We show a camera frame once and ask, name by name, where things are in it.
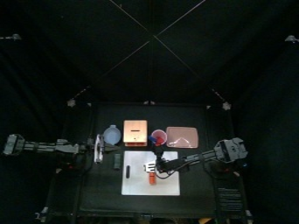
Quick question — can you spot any pink square plastic tray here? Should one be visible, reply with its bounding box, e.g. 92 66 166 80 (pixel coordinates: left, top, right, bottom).
164 126 200 149

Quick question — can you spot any orange toy carrot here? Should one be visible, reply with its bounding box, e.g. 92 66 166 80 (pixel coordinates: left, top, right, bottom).
148 171 157 186

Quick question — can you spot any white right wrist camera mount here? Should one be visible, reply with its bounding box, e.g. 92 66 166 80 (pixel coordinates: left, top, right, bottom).
144 162 157 173

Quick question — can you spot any wooden box with slot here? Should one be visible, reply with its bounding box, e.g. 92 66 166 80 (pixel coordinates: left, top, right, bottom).
122 119 148 147

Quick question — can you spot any small dark rectangular block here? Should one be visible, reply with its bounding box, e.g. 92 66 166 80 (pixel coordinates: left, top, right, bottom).
113 153 121 171

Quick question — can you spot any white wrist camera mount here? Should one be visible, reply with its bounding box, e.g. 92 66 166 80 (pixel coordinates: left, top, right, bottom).
144 162 157 173
94 133 106 165

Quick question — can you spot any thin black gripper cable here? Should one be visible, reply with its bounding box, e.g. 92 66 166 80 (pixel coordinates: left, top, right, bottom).
154 166 189 179

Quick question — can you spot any red plastic cup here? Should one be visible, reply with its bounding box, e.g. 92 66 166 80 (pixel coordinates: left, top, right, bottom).
150 129 168 147

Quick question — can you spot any printed label sticker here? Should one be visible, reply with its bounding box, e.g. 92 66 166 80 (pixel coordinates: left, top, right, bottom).
216 187 243 213

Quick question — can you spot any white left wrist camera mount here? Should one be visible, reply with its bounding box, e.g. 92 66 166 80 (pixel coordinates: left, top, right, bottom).
94 133 106 165

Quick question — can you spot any thin pale cord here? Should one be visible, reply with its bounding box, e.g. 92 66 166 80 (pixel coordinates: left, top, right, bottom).
72 0 207 99
106 0 227 103

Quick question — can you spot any white cutting board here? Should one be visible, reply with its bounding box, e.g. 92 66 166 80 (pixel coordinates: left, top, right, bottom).
120 150 181 196

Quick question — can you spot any metal table corner clamp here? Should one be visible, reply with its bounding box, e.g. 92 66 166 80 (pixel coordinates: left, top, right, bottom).
33 206 50 222
244 211 255 224

